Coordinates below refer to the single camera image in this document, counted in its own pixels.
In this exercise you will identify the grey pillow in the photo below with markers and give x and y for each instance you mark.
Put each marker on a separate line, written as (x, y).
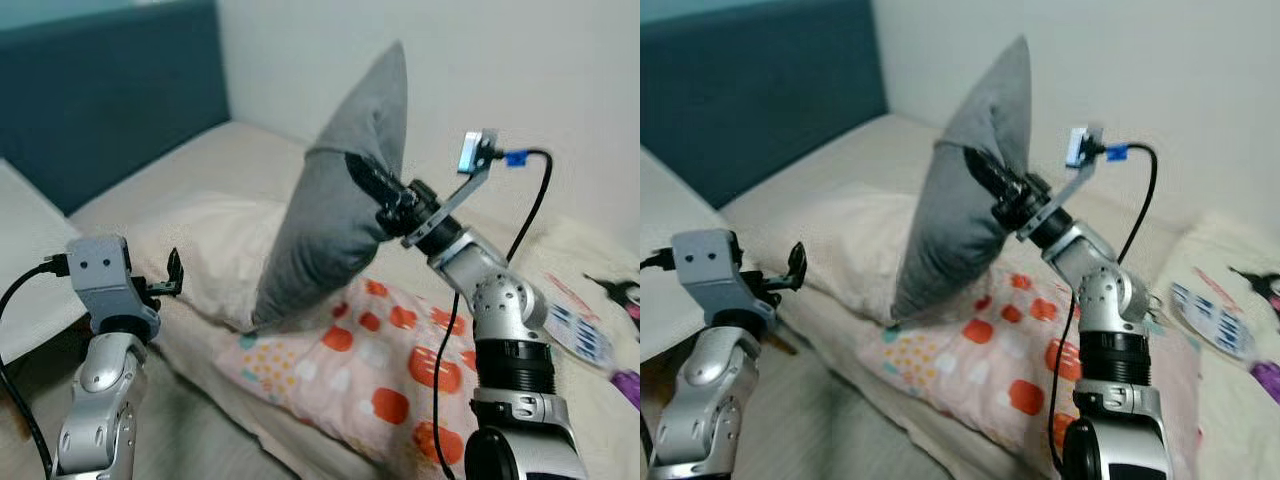
(335, 215)
(960, 230)

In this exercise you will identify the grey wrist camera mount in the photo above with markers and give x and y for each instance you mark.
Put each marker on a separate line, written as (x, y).
(100, 275)
(472, 160)
(710, 270)
(1080, 150)

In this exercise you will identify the purple object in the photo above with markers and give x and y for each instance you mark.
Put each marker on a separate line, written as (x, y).
(628, 388)
(1268, 382)

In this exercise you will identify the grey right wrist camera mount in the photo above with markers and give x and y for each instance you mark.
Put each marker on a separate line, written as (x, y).
(472, 160)
(1080, 150)

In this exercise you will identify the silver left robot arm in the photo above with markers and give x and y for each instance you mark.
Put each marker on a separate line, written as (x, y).
(100, 400)
(705, 400)

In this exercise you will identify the cream duvet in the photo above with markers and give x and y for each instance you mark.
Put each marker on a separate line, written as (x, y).
(1225, 250)
(590, 255)

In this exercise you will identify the dark blue upholstered headboard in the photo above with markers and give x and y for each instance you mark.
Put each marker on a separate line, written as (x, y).
(110, 100)
(760, 95)

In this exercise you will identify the beige sheeted bed mattress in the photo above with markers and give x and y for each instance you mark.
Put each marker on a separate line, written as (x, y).
(870, 150)
(225, 160)

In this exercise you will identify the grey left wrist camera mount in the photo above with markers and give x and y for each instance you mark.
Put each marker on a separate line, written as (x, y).
(100, 275)
(710, 270)

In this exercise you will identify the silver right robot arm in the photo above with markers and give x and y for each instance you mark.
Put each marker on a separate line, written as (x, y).
(510, 330)
(1110, 330)

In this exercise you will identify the pink orange patterned blanket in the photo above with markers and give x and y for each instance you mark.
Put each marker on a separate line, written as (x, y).
(990, 375)
(345, 370)

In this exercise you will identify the black pink small object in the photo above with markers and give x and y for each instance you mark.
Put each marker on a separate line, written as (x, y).
(1262, 285)
(620, 292)

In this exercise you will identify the cream pillow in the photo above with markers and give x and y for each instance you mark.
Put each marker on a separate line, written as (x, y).
(850, 245)
(215, 250)

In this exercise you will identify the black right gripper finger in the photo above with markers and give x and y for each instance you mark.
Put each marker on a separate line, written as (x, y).
(368, 178)
(988, 170)

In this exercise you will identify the blue white patterned packet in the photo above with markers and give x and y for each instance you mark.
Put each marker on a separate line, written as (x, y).
(582, 330)
(1212, 320)

